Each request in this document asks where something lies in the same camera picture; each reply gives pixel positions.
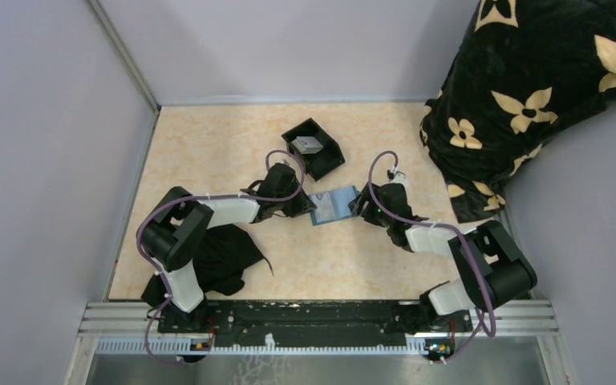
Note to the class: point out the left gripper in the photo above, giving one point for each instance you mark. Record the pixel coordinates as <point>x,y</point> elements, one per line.
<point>303,205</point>

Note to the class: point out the blue card holder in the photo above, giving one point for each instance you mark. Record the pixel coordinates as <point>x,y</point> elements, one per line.
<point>341,198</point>

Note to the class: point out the aluminium frame rail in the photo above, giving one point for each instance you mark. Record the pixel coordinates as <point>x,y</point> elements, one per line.
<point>125,327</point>

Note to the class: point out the grey card stack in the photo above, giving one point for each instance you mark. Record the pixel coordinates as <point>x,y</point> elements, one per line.
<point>306,145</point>

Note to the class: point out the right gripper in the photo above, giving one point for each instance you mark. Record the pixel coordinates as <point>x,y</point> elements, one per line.
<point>358,204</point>

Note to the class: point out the black floral blanket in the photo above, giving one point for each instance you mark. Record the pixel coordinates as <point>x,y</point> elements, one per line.
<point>524,72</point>

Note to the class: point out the black card tray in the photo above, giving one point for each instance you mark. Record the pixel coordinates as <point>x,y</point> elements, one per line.
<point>319,153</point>

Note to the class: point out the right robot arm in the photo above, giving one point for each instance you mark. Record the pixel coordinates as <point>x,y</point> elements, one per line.
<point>492,268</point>

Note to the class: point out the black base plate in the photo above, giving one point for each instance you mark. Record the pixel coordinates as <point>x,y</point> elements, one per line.
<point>362,323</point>

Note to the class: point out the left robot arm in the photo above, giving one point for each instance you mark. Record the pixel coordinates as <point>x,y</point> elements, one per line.
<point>181,208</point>

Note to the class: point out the white patterned credit card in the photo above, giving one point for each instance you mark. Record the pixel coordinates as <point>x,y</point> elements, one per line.
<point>324,207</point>

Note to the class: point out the black cloth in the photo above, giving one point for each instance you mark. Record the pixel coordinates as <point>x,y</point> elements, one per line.
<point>220,255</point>

